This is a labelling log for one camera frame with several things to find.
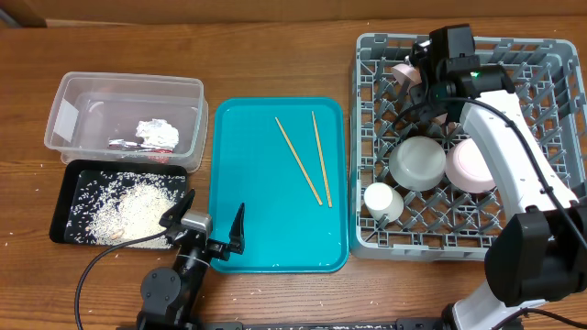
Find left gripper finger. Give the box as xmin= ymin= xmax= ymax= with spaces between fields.
xmin=159 ymin=189 xmax=195 ymax=228
xmin=228 ymin=203 xmax=245 ymax=255

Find grey bowl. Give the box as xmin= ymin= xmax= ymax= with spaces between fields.
xmin=389 ymin=137 xmax=446 ymax=192

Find teal plastic tray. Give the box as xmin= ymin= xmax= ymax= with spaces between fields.
xmin=208 ymin=97 xmax=349 ymax=273

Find clear plastic bin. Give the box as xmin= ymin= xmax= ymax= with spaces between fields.
xmin=44 ymin=71 xmax=208 ymax=172

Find white cup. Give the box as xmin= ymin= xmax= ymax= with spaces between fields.
xmin=363 ymin=182 xmax=404 ymax=221

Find black rail bottom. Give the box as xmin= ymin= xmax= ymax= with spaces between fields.
xmin=203 ymin=317 xmax=445 ymax=330

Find rice pile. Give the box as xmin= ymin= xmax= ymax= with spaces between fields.
xmin=64 ymin=170 xmax=187 ymax=246

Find foil ball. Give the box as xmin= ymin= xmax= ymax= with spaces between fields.
xmin=136 ymin=118 xmax=179 ymax=149

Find grey dish rack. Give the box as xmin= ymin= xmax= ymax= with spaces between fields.
xmin=349 ymin=33 xmax=586 ymax=261

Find red wrapper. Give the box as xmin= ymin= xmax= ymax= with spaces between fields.
xmin=108 ymin=139 xmax=172 ymax=163

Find large white plate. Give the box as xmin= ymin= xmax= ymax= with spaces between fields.
xmin=392 ymin=64 xmax=450 ymax=129

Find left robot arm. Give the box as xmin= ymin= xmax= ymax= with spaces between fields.
xmin=136 ymin=191 xmax=245 ymax=329

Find black rectangular tray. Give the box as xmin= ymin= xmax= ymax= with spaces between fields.
xmin=49 ymin=159 xmax=188 ymax=246

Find small white plate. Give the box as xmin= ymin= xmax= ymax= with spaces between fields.
xmin=445 ymin=138 xmax=495 ymax=193

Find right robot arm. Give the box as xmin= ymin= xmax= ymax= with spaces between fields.
xmin=407 ymin=24 xmax=586 ymax=329

